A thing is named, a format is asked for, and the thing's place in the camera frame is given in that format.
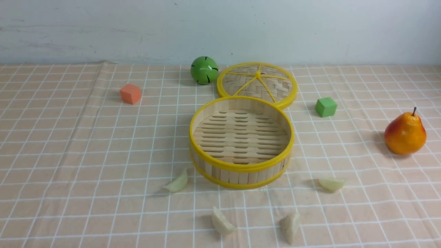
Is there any orange cube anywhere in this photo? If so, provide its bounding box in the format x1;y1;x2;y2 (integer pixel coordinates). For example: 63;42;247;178
119;84;142;105

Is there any orange yellow pear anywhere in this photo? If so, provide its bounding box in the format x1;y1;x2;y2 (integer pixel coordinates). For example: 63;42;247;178
384;107;427;155

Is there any pale dumpling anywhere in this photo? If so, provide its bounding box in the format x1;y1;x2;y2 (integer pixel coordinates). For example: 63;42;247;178
318;177;346;193
280;213;301;245
162;168;188;193
211;206;238;236

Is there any bamboo steamer tray yellow rim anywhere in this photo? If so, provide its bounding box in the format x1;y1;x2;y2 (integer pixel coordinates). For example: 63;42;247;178
189;96;295;190

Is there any green watermelon ball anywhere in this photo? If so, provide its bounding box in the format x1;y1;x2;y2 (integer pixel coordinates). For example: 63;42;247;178
190;56;218;85

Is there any green cube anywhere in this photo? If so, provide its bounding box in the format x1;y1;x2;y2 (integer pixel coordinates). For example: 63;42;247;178
315;97;338;118

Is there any bamboo steamer lid yellow rim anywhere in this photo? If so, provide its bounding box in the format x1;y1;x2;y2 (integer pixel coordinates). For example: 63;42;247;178
216;62;298;109

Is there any checkered beige tablecloth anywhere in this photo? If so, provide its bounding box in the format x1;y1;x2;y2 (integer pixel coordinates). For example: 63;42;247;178
0;62;441;248

